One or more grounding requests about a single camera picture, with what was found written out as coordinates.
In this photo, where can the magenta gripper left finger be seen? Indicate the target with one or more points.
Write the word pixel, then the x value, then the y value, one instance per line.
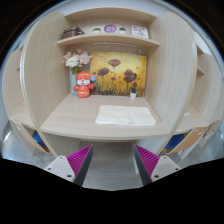
pixel 73 167

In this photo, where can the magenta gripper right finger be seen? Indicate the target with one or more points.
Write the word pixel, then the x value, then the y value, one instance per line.
pixel 152 167

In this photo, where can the white folded towel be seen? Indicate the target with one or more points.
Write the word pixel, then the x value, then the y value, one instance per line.
pixel 125 116

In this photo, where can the right wooden chair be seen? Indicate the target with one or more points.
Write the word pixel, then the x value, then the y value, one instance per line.
pixel 184 143

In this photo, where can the wooden chair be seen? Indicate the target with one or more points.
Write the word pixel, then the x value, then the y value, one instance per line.
pixel 30 138
pixel 184 143

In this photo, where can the left wooden chair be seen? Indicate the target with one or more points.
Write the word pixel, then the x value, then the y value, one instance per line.
pixel 30 138

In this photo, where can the small white potted plant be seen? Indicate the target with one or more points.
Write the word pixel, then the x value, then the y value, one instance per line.
pixel 133 90

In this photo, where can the red plush mouse toy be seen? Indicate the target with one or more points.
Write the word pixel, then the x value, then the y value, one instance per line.
pixel 84 84

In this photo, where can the wooden desk cubicle with shelves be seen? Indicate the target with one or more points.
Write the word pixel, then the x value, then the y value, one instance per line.
pixel 182 91

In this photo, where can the yellow poppy painting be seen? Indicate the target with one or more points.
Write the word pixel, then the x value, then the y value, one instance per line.
pixel 118 73

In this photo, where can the flower bouquet in vase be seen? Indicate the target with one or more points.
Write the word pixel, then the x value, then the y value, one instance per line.
pixel 75 61

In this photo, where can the white framed card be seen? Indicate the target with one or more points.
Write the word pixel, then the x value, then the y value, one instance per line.
pixel 139 31

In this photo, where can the small green plant left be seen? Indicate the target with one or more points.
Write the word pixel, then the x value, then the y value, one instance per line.
pixel 96 30

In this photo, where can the small green plant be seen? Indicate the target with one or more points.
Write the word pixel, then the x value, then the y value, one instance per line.
pixel 122 30
pixel 96 30

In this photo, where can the small green plant right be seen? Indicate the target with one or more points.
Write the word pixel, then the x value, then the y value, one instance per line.
pixel 122 30

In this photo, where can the round purple number sign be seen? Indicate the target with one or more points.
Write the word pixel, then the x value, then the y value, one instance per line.
pixel 110 28

